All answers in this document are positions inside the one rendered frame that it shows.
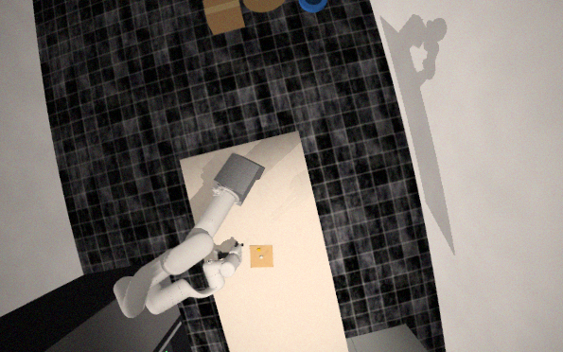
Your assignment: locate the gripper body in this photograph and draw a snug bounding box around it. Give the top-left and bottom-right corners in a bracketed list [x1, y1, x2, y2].
[229, 245, 242, 265]

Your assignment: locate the tan square mat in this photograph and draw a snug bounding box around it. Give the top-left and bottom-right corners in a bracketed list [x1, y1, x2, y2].
[250, 245, 273, 268]

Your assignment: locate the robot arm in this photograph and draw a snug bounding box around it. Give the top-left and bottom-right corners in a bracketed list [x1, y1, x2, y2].
[114, 185, 240, 318]

